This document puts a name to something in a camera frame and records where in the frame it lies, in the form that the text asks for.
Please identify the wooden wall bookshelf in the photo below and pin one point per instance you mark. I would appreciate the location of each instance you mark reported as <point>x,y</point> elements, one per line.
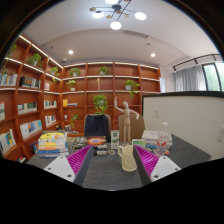
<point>37,93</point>

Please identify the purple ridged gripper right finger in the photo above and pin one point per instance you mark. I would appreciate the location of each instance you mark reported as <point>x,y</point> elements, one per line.
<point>151,167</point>

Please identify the small green white box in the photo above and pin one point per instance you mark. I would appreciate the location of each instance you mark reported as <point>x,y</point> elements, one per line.
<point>139,142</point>

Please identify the wooden artist mannequin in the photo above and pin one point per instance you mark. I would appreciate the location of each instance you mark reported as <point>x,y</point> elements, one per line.
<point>126,122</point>

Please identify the ceiling chandelier lamp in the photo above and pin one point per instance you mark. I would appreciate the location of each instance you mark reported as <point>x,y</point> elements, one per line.
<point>115,9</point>

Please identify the clear plastic water bottle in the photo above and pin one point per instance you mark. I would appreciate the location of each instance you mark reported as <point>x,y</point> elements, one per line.
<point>163,138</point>

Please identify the green white small carton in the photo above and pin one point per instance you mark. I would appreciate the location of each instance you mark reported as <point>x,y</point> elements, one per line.
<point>114,139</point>

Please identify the white grey curtain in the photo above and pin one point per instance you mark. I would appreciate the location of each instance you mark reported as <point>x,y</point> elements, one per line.
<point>190,79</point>

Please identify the hanging green plant centre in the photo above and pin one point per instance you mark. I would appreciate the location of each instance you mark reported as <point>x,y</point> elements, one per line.
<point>101,103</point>

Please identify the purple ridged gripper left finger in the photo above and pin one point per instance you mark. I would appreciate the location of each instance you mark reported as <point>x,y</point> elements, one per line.
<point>73,167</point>

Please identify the white books stack right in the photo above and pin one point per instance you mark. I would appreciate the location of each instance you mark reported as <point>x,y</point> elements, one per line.
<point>151,137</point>

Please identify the white partition panel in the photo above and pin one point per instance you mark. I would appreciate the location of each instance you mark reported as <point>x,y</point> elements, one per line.
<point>194,116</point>

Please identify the potted plant right shelf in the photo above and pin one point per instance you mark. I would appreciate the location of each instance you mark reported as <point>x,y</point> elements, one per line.
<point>132,87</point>

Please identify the dark books stack with orange cover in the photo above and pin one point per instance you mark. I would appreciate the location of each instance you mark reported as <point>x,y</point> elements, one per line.
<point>99,144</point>

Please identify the stack of colourful books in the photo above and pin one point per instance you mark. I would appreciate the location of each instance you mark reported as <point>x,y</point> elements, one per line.
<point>52,144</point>

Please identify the dark office chair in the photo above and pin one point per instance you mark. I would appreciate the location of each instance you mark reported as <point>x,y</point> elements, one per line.
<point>98,125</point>

